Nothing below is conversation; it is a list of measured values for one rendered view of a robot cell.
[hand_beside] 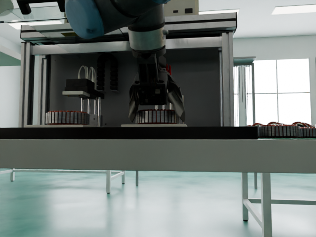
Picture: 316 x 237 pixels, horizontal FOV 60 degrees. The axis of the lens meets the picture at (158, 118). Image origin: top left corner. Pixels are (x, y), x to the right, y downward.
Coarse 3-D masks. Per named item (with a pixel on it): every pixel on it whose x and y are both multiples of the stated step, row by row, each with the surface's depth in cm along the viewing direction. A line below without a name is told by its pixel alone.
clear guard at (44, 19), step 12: (12, 12) 64; (36, 12) 63; (48, 12) 62; (60, 12) 61; (36, 24) 75; (48, 24) 75; (60, 24) 75; (48, 36) 84; (60, 36) 84; (72, 36) 84; (108, 36) 84; (120, 36) 84
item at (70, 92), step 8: (72, 80) 79; (80, 80) 78; (88, 80) 80; (64, 88) 79; (72, 88) 79; (80, 88) 78; (88, 88) 79; (72, 96) 80; (80, 96) 80; (88, 96) 80; (96, 96) 86; (88, 104) 88; (96, 104) 87; (88, 112) 87; (96, 112) 87
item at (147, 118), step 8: (136, 112) 68; (144, 112) 66; (152, 112) 66; (160, 112) 65; (168, 112) 65; (136, 120) 68; (144, 120) 66; (152, 120) 65; (160, 120) 65; (168, 120) 65; (176, 120) 67
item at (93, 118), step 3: (90, 114) 85; (93, 114) 85; (96, 114) 85; (90, 117) 85; (93, 117) 85; (96, 117) 85; (102, 117) 89; (90, 120) 85; (93, 120) 85; (96, 120) 85; (102, 120) 89; (90, 123) 85; (93, 123) 85; (96, 123) 85; (102, 123) 89; (102, 126) 89
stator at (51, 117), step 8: (48, 112) 69; (56, 112) 68; (64, 112) 68; (72, 112) 69; (80, 112) 70; (48, 120) 69; (56, 120) 68; (64, 120) 68; (72, 120) 68; (80, 120) 70; (88, 120) 73
